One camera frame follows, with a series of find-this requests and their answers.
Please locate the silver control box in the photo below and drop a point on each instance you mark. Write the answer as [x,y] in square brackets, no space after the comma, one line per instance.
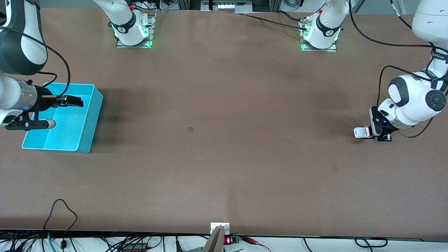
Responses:
[225,6]

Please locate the turquoise plastic bin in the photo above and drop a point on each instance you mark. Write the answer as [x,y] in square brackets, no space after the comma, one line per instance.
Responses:
[70,129]

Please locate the grey aluminium bar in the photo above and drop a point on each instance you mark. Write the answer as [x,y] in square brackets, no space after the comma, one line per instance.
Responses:
[213,243]

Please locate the red clip lead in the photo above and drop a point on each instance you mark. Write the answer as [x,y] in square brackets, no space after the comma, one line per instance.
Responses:
[253,241]

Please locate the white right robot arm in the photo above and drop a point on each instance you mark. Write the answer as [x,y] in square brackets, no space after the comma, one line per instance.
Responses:
[33,52]

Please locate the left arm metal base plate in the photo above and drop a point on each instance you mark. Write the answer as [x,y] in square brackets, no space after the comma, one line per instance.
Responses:
[322,50]

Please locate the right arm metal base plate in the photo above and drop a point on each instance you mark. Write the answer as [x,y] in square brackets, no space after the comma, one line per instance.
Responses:
[151,35]

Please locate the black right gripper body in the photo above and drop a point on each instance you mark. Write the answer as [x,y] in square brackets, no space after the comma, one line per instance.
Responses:
[43,100]

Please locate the white jeep toy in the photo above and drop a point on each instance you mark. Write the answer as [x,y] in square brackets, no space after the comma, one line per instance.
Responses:
[359,133]

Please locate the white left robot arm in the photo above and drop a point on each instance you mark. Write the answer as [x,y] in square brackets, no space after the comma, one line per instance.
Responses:
[413,101]

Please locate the white mounting bracket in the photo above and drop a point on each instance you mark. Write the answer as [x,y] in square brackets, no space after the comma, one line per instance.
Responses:
[213,227]

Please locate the red digit display module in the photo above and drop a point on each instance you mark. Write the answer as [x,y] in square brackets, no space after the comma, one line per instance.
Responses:
[228,240]

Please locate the black connector box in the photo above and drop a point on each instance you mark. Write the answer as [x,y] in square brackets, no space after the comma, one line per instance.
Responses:
[134,247]

